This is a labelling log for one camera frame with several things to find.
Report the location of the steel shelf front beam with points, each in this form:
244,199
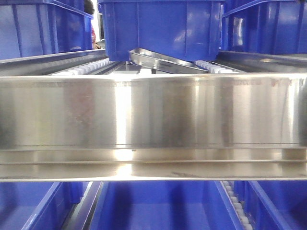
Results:
241,126

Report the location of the center blue bin on shelf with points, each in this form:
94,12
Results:
185,29

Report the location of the blue bin on shelf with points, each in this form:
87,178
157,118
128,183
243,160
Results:
185,29
276,27
42,27

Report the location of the right blue bin on shelf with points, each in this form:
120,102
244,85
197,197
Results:
276,27

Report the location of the left blue bin on shelf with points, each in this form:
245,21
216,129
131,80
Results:
42,27

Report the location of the left white roller track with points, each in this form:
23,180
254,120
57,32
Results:
98,67

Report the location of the white roller track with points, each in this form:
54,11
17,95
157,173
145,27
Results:
215,68
98,67

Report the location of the right white roller track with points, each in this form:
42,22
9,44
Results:
215,68

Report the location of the lower center blue bin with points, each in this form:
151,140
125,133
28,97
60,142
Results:
165,205

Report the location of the lower right blue bin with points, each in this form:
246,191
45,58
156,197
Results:
274,205

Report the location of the lower left blue bin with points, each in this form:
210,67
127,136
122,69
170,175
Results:
38,205

